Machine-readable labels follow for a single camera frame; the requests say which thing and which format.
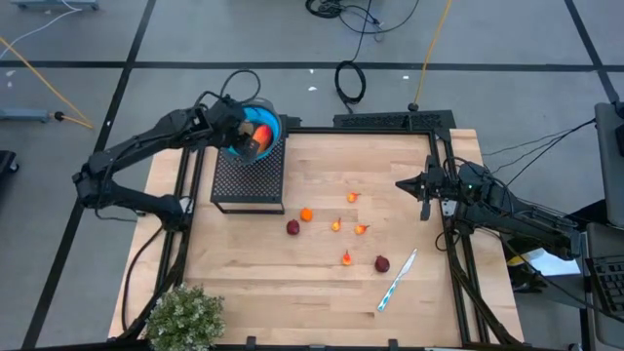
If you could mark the grey cabinet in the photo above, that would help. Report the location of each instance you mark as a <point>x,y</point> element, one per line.
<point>612,161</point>

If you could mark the grey stand base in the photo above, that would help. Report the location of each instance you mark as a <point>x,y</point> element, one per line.
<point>53,5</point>
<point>24,115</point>

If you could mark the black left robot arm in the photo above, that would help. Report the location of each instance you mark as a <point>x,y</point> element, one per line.
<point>127,146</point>

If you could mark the white box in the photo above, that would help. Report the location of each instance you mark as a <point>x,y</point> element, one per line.
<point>556,265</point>

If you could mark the small round orange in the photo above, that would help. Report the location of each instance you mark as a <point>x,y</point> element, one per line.
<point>306,215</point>

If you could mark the green potted plant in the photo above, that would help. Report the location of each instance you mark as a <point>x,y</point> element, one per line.
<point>185,317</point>

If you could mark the red orange mango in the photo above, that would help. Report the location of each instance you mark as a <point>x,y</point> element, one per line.
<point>263,139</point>

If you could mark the black perforated metal shelf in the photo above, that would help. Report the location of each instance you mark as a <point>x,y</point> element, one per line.
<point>251,185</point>

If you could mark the small orange yellow pepper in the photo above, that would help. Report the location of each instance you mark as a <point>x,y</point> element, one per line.
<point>336,225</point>
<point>346,259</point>
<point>352,197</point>
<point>360,229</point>

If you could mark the blue grey collapsible colander bowl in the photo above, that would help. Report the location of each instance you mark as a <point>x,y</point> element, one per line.
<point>273,122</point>

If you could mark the grey desk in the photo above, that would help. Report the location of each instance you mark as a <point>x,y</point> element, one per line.
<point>602,239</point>

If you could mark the black table clamp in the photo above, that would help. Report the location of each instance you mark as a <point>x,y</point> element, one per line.
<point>251,342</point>
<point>392,344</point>

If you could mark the black chair base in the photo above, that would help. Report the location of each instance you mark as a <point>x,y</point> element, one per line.
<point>6,163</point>

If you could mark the black keyboard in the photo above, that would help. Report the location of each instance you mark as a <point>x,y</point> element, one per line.
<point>609,285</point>

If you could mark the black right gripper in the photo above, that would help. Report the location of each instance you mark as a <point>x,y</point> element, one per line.
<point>441,185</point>

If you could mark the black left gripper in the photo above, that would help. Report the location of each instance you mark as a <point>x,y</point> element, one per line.
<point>222,122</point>

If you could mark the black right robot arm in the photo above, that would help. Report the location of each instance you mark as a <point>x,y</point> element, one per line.
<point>526,217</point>

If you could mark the black diagonal beam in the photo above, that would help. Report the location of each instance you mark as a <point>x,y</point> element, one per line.
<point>592,209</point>

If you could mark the dark red plum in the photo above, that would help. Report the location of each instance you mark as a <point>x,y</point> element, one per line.
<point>293,227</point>
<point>382,263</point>

